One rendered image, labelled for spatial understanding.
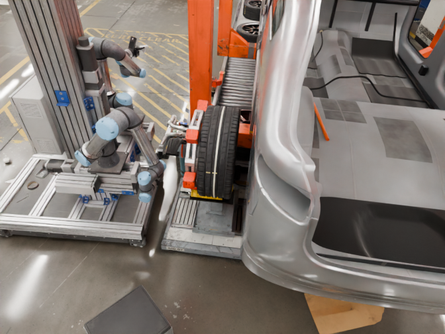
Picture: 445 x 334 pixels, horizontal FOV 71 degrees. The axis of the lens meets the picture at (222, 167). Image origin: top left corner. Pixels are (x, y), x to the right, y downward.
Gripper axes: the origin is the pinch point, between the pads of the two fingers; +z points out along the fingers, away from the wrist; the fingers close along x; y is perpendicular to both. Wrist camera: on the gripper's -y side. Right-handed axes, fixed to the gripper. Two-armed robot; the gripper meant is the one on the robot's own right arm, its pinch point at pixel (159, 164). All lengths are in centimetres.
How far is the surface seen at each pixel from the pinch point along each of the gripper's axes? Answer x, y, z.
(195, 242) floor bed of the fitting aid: -27, -75, -10
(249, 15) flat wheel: -45, -48, 500
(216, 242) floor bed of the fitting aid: -44, -75, -8
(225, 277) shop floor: -55, -83, -34
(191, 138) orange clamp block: -24.4, 29.9, -6.0
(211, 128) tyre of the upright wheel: -35.3, 32.3, 3.9
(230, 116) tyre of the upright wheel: -46, 35, 15
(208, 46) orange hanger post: -24, 59, 66
